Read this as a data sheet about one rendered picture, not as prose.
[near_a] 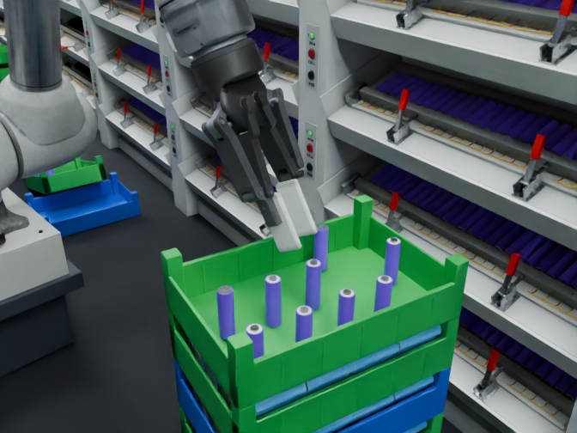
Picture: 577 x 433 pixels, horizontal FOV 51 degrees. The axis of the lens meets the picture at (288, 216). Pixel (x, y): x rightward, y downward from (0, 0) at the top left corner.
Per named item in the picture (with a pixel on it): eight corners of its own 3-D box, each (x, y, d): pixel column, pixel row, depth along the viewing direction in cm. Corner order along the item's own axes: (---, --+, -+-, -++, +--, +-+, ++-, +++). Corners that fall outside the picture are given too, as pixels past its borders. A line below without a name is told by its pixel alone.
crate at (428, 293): (239, 411, 60) (235, 349, 56) (166, 305, 75) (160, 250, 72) (461, 316, 74) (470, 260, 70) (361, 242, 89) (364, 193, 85)
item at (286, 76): (304, 123, 130) (284, 67, 121) (179, 64, 174) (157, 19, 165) (373, 74, 136) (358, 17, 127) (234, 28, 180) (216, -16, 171)
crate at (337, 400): (241, 466, 64) (239, 411, 60) (172, 355, 79) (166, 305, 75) (452, 366, 77) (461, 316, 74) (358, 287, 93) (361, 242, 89)
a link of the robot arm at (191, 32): (142, 17, 63) (165, 72, 65) (203, -16, 58) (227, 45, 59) (195, 4, 70) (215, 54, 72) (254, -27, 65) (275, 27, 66)
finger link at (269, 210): (266, 180, 67) (252, 191, 65) (282, 222, 68) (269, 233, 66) (256, 183, 68) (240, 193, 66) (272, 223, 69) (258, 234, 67)
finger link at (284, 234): (280, 191, 68) (276, 193, 67) (302, 246, 69) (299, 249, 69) (259, 195, 69) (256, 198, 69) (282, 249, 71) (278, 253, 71)
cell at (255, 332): (252, 384, 63) (250, 335, 60) (244, 374, 64) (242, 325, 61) (268, 378, 64) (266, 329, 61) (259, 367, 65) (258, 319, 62)
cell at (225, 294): (213, 288, 67) (216, 334, 70) (221, 296, 66) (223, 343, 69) (228, 283, 68) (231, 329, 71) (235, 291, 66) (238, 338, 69)
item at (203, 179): (302, 276, 149) (284, 237, 140) (190, 187, 193) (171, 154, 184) (362, 227, 155) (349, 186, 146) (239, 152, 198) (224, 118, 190)
